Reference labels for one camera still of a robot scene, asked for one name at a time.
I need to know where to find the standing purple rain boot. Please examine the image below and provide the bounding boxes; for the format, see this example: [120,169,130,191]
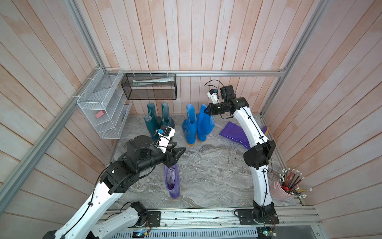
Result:
[164,164,181,199]

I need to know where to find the blue rain boot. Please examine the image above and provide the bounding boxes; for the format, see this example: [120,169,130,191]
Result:
[197,104,215,142]
[182,104,197,145]

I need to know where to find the teal rain boot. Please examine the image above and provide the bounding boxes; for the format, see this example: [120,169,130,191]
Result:
[144,103,160,141]
[161,103,175,128]

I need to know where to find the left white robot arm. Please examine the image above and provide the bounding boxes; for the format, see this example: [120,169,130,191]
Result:
[44,135,186,239]

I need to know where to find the pink pencil cup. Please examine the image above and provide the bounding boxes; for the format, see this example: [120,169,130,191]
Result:
[270,181,294,201]

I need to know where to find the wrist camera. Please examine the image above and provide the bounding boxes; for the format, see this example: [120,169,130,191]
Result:
[208,89,219,105]
[157,125,176,153]

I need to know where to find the black wire mesh basket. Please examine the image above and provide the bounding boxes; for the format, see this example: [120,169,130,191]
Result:
[121,73,177,100]

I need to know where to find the white wire mesh shelf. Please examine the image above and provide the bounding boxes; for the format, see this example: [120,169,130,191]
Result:
[77,67,132,139]

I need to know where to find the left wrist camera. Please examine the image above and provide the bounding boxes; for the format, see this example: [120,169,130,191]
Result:
[157,125,176,153]

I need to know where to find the lying purple rain boot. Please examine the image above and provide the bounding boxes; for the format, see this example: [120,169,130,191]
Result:
[219,122,251,149]

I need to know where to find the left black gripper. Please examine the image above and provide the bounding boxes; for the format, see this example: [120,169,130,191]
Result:
[137,141,186,173]

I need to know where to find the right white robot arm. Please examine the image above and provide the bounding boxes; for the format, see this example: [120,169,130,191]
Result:
[204,85,280,225]

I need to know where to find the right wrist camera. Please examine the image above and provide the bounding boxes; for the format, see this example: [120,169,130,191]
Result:
[208,89,219,105]

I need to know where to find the pink eraser block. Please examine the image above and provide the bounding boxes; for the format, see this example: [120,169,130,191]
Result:
[95,111,105,119]

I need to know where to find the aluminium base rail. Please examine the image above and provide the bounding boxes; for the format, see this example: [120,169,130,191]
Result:
[74,205,323,239]

